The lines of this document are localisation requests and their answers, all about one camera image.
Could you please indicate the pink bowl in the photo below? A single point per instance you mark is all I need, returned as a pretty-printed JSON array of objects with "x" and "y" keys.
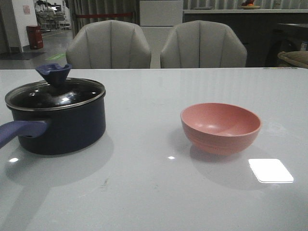
[{"x": 219, "y": 128}]

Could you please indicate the glass lid with blue knob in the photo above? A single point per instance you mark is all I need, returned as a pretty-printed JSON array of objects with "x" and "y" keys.
[{"x": 55, "y": 92}]

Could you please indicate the right beige armchair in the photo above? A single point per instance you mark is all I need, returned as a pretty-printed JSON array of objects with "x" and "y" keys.
[{"x": 202, "y": 44}]

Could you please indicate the beige armchair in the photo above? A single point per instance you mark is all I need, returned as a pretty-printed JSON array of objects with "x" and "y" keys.
[
  {"x": 202, "y": 44},
  {"x": 110, "y": 44}
]

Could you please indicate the left beige armchair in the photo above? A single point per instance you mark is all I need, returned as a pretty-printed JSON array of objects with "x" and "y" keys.
[{"x": 110, "y": 44}]

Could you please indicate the dark blue saucepan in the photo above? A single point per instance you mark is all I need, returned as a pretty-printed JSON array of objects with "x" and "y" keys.
[{"x": 56, "y": 132}]

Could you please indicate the white refrigerator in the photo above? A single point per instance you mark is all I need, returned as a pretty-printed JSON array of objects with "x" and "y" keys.
[{"x": 157, "y": 17}]

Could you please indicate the red belt stanchion barrier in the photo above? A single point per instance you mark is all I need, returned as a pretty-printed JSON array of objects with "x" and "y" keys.
[{"x": 109, "y": 15}]

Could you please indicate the grey curtain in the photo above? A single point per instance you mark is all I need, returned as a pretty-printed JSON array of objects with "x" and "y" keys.
[{"x": 102, "y": 7}]

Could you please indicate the dark kitchen counter cabinet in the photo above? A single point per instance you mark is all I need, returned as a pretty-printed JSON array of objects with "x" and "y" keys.
[{"x": 257, "y": 29}]

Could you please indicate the fruit plate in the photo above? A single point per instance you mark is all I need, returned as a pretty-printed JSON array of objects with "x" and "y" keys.
[{"x": 249, "y": 5}]

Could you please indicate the red trash bin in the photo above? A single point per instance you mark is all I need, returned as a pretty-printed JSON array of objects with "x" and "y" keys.
[{"x": 34, "y": 37}]

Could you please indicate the black washing machine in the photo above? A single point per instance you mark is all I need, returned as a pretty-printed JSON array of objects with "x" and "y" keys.
[{"x": 288, "y": 41}]

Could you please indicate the tan cushion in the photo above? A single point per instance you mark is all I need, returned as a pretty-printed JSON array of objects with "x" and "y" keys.
[{"x": 293, "y": 58}]

